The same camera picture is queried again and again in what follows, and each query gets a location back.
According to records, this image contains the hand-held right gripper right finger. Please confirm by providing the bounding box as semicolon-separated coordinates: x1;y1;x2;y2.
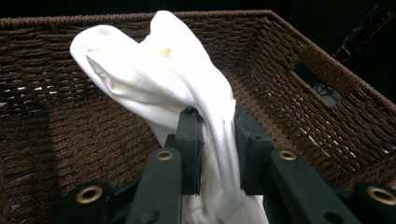
234;106;362;224

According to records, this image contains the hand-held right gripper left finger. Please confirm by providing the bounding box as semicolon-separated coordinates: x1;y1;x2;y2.
124;105;205;224

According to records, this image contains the white cloth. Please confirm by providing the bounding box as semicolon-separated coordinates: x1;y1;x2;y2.
68;9;271;224

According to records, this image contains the brown wicker basket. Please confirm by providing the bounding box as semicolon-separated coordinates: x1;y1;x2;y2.
0;8;396;224

